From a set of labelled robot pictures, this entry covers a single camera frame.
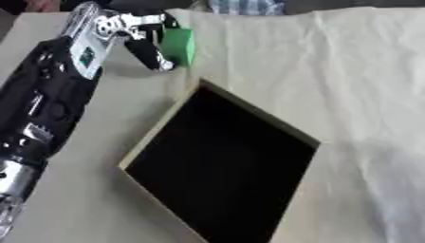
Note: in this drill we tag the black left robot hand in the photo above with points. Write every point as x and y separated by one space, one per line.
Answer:
145 52

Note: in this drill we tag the tan box with black inside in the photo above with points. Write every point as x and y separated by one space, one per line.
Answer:
221 164

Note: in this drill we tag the person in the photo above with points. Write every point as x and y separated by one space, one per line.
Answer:
243 6

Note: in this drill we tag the green block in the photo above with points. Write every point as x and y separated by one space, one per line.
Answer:
179 46

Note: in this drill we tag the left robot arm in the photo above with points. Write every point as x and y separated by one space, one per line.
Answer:
50 95

